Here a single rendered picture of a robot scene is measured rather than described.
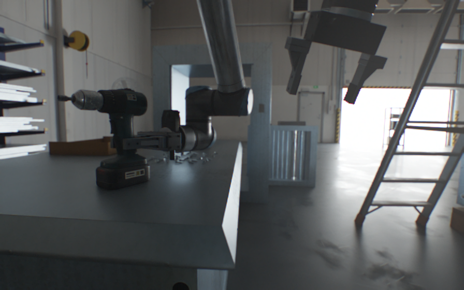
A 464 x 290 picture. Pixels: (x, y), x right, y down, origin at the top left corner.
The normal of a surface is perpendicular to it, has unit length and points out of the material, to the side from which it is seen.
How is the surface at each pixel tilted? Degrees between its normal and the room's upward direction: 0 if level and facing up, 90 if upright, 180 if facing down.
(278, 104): 90
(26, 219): 67
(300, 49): 114
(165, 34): 90
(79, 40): 90
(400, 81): 90
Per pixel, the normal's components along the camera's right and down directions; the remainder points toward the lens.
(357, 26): 0.07, 0.49
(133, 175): 0.85, 0.06
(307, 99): -0.11, 0.10
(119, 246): -0.04, -0.29
